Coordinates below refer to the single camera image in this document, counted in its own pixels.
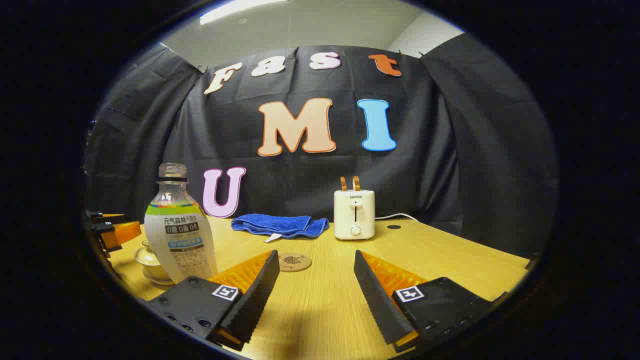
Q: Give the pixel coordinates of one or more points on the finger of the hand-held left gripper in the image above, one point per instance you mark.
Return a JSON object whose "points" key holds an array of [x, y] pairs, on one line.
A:
{"points": [[102, 218], [127, 232]]}

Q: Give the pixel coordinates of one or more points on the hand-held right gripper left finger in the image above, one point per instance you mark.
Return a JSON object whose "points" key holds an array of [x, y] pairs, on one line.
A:
{"points": [[257, 300]]}

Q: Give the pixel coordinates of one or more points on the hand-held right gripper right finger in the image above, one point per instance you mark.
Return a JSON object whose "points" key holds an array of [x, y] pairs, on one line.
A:
{"points": [[377, 305]]}

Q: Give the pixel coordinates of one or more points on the white teacup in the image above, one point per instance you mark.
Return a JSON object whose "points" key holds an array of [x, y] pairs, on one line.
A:
{"points": [[147, 262]]}

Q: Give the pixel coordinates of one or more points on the clear water bottle white label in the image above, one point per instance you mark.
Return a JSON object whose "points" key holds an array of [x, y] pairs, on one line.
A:
{"points": [[180, 235]]}

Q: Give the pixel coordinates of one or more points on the round brown coaster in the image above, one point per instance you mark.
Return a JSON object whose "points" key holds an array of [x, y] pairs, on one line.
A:
{"points": [[295, 262]]}

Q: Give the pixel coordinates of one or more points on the blue folded towel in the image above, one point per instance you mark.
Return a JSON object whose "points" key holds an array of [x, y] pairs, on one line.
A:
{"points": [[280, 224]]}

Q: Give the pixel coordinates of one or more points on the white toaster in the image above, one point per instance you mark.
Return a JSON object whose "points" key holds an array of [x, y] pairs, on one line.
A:
{"points": [[354, 215]]}

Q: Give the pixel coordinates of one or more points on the toast slice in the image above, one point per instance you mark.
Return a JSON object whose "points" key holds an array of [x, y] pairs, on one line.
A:
{"points": [[356, 183], [343, 184]]}

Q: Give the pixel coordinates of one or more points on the black backdrop cloth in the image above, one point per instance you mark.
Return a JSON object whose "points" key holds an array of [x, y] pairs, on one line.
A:
{"points": [[450, 150]]}

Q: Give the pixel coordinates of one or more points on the ceiling light panel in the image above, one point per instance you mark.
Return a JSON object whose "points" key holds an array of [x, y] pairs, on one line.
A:
{"points": [[235, 10]]}

